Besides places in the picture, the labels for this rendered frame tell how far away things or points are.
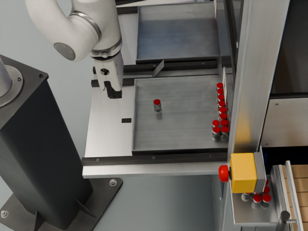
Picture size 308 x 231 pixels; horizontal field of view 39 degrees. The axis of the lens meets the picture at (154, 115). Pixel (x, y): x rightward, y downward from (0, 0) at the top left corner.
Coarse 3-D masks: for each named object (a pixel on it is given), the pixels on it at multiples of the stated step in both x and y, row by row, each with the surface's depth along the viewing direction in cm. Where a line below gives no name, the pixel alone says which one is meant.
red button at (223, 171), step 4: (220, 168) 103; (224, 168) 103; (220, 172) 103; (224, 172) 102; (228, 172) 104; (220, 176) 103; (224, 176) 102; (228, 176) 102; (220, 180) 103; (224, 180) 103
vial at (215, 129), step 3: (216, 126) 120; (213, 129) 120; (216, 129) 120; (219, 129) 120; (213, 132) 121; (216, 132) 119; (219, 132) 120; (213, 135) 121; (216, 135) 120; (219, 135) 121; (213, 138) 122; (216, 138) 122; (219, 138) 122; (216, 141) 123
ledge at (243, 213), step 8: (272, 192) 113; (232, 200) 112; (240, 200) 112; (272, 200) 112; (232, 208) 111; (240, 208) 111; (248, 208) 111; (272, 208) 110; (232, 216) 111; (240, 216) 110; (248, 216) 110; (256, 216) 109; (264, 216) 109; (272, 216) 109; (240, 224) 109; (248, 224) 109; (256, 224) 109; (264, 224) 109; (272, 224) 109
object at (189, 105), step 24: (144, 96) 135; (168, 96) 134; (192, 96) 133; (216, 96) 132; (144, 120) 129; (168, 120) 129; (192, 120) 128; (144, 144) 124; (168, 144) 124; (192, 144) 123; (216, 144) 122
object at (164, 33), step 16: (144, 16) 156; (160, 16) 155; (176, 16) 155; (192, 16) 154; (208, 16) 154; (144, 32) 151; (160, 32) 151; (176, 32) 150; (192, 32) 150; (208, 32) 149; (144, 48) 147; (160, 48) 146; (176, 48) 146; (192, 48) 145; (208, 48) 144
